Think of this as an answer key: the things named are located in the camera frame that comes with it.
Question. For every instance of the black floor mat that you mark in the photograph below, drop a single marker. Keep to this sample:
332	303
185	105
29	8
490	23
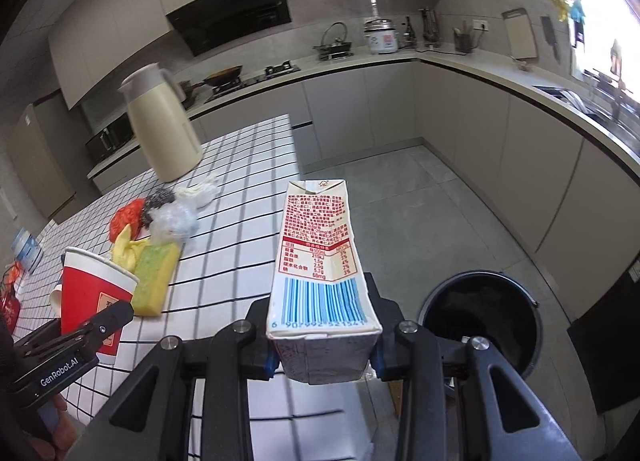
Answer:
607	341

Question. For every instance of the white rice cooker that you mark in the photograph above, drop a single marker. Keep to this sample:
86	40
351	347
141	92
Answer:
381	38

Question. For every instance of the black range hood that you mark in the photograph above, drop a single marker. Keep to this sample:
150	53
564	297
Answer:
230	16

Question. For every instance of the clear plastic bottle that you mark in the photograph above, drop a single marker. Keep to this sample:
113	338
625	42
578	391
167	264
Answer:
26	248

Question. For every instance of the hanging blue glove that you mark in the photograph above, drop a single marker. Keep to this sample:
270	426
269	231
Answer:
577	12

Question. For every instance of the dark countertop appliance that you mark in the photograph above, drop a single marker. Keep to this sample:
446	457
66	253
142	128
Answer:
430	28

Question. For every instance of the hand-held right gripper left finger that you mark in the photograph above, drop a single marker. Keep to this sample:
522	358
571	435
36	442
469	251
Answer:
270	366

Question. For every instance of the dark glass bottle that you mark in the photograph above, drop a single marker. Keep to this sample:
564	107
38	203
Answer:
409	33

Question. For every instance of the kettle on tea stove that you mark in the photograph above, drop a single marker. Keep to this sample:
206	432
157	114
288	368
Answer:
333	43

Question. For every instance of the yellow green sponge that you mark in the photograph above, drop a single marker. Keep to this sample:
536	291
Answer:
155	281

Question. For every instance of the beige refrigerator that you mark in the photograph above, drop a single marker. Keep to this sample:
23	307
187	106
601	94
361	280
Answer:
40	166

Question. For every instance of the steel kitchen sink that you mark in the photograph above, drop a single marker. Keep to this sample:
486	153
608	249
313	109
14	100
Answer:
565	98

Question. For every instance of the red paper cup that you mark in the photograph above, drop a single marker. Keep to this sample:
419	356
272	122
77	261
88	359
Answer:
85	291

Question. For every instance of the black wok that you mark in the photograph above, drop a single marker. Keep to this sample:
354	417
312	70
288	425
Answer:
223	74

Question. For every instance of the black microwave oven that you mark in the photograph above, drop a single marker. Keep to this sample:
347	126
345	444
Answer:
110	137

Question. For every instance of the black trash bin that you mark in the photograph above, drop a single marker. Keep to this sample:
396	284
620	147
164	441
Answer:
480	306

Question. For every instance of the small white cup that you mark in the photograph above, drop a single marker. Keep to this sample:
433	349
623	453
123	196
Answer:
55	297

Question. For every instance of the clear plastic bag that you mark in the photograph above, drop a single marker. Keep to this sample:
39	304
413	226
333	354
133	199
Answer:
175	222

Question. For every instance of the steel wool scrubber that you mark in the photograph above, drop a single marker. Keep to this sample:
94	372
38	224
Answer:
157	201

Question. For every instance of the white crumpled plastic bag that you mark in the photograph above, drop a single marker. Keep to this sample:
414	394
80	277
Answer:
200	193

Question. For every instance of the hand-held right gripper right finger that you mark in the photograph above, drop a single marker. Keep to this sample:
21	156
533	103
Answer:
376	362

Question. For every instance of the white wall socket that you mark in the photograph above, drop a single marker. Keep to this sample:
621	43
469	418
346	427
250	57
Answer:
481	24

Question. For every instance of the cream thermos jug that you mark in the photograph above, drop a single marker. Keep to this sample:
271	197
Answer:
160	131

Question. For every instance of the beige cutting board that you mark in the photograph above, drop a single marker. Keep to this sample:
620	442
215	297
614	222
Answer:
520	33

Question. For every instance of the black utensil holder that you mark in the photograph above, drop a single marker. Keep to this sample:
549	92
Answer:
462	41

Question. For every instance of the white milk carton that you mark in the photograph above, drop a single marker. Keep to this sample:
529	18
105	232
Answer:
320	261

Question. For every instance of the red snack packet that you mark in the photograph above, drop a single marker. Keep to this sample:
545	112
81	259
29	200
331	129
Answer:
9	306

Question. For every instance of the black gas stove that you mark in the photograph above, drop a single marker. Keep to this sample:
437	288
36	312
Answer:
260	78

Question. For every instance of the kitchen window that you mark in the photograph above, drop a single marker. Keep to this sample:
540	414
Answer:
602	16

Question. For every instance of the hanging cleaver knife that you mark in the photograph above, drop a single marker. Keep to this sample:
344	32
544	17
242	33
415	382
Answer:
549	31

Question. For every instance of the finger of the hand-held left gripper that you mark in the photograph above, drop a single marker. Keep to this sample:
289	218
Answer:
107	322
37	333

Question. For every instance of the hanging yellow glove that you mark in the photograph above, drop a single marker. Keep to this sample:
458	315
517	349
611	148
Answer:
561	6

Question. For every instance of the steel faucet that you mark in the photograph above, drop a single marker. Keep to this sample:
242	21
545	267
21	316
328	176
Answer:
607	86

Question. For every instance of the red plastic bag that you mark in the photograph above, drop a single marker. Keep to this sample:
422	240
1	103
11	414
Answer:
125	216

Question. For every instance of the person's left hand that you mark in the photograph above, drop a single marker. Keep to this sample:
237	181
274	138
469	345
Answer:
67	433

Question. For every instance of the yellow rubber glove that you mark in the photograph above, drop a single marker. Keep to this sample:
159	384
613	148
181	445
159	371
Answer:
125	248

